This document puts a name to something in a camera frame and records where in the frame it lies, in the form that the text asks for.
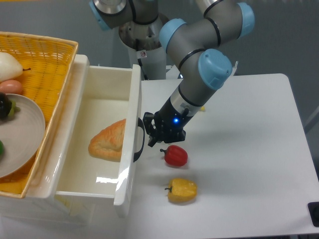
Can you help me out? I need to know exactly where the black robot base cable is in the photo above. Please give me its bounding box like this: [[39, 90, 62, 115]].
[[135, 39, 150, 81]]

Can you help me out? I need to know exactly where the white drawer cabinet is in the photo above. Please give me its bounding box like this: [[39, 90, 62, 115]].
[[0, 54, 95, 225]]

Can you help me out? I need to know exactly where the black corner object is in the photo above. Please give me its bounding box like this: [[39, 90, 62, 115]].
[[308, 202, 319, 228]]

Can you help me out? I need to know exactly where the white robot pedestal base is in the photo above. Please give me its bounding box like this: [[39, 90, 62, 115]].
[[118, 12, 184, 81]]

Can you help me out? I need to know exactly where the green vegetable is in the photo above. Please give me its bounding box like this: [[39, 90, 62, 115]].
[[0, 141, 4, 158]]

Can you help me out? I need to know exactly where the yellow bell pepper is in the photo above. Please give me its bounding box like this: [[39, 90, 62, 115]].
[[165, 178, 197, 203]]

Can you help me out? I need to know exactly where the dark purple eggplant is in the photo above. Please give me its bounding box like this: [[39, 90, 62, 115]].
[[0, 92, 20, 120]]

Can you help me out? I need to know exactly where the white top drawer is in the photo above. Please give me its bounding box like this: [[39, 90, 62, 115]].
[[56, 65, 144, 218]]

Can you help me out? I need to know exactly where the red bell pepper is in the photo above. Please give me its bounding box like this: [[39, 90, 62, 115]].
[[160, 145, 188, 167]]

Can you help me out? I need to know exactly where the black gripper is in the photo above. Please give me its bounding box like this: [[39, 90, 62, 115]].
[[143, 96, 196, 147]]

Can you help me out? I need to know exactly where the grey round plate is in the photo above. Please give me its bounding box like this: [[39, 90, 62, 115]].
[[0, 94, 45, 177]]

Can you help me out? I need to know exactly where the yellow woven basket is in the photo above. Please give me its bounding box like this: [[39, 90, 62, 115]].
[[0, 31, 78, 199]]

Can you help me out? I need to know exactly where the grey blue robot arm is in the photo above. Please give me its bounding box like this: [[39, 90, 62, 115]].
[[89, 0, 255, 146]]

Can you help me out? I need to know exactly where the white pear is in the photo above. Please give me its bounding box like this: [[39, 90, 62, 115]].
[[0, 52, 31, 82]]

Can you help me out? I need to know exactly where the orange bread pastry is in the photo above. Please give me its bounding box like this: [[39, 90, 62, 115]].
[[88, 119, 126, 162]]

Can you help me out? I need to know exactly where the orange pink egg fruit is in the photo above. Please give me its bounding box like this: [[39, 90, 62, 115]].
[[0, 80, 23, 95]]

